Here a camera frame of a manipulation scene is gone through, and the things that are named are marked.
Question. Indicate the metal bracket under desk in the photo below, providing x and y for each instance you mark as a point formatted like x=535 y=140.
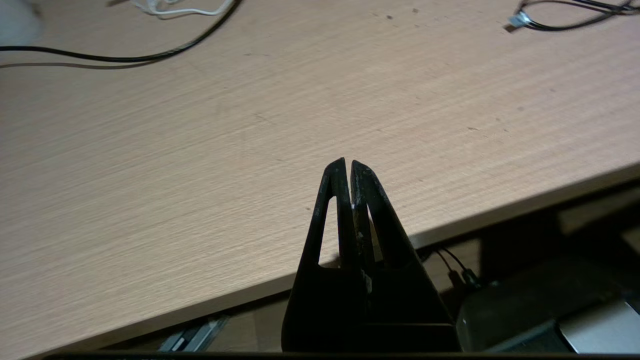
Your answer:
x=195 y=335

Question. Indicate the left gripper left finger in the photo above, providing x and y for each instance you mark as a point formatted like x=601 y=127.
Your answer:
x=320 y=310

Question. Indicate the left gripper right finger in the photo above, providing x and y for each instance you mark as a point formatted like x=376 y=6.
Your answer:
x=410 y=310

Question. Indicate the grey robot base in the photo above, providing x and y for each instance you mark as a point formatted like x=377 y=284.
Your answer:
x=525 y=305

